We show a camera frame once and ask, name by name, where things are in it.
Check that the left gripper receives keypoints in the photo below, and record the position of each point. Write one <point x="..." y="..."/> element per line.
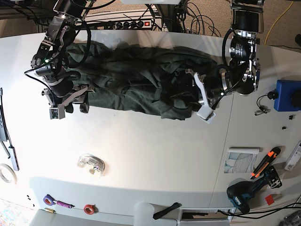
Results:
<point x="211" y="90"/>

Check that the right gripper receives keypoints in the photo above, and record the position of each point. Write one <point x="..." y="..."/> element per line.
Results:
<point x="63" y="94"/>

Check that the dark green t-shirt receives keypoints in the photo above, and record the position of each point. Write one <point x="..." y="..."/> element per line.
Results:
<point x="149" y="80"/>

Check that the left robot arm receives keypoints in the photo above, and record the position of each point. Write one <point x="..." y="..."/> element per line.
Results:
<point x="240" y="68"/>

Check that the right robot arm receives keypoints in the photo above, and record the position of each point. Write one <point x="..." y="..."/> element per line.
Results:
<point x="51" y="65"/>

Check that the grey usb hub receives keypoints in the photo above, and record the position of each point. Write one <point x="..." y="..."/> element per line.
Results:
<point x="13" y="158"/>

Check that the paper instruction booklet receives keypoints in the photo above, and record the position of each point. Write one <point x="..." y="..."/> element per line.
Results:
<point x="241" y="159"/>

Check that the blue box with black knob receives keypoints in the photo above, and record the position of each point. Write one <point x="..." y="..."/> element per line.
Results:
<point x="289" y="96"/>

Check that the dark remote control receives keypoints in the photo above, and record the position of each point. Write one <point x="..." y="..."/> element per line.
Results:
<point x="3" y="133"/>

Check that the black power strip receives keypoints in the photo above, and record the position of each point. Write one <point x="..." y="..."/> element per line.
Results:
<point x="128" y="25"/>

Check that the orange black utility knife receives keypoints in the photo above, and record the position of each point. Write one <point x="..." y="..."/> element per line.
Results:
<point x="265" y="162"/>

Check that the purple tape roll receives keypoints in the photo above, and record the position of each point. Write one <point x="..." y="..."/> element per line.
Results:
<point x="49" y="200"/>

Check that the purple marker pen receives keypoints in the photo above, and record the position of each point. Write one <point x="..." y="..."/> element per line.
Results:
<point x="60" y="203"/>

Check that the white tape roll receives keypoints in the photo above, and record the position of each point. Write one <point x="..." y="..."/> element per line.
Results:
<point x="7" y="174"/>

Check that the red tape roll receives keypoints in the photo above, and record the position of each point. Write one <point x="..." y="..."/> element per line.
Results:
<point x="89" y="209"/>

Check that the gold green small cylinder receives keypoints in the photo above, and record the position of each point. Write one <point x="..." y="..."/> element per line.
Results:
<point x="50" y="210"/>

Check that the white rectangular device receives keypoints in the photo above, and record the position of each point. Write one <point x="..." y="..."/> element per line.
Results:
<point x="294" y="158"/>

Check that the red square card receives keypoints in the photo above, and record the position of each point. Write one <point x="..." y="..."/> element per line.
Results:
<point x="269" y="199"/>

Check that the black cordless drill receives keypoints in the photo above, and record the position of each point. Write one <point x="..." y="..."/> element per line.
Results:
<point x="240" y="193"/>

